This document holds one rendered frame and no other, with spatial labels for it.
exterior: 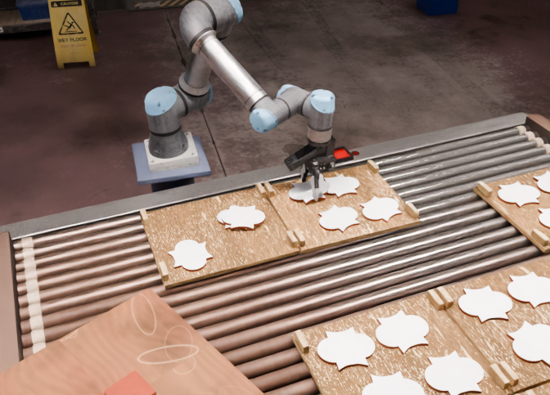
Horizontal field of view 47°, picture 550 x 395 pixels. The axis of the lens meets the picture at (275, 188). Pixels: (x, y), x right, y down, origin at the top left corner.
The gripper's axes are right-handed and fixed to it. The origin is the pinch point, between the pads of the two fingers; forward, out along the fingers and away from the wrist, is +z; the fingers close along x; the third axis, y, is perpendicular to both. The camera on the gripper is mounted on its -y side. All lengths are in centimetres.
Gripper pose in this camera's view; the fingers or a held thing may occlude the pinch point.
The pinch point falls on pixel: (308, 190)
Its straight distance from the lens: 208.8
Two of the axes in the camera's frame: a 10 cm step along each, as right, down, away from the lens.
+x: -3.5, -5.5, 7.6
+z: -0.5, 8.2, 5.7
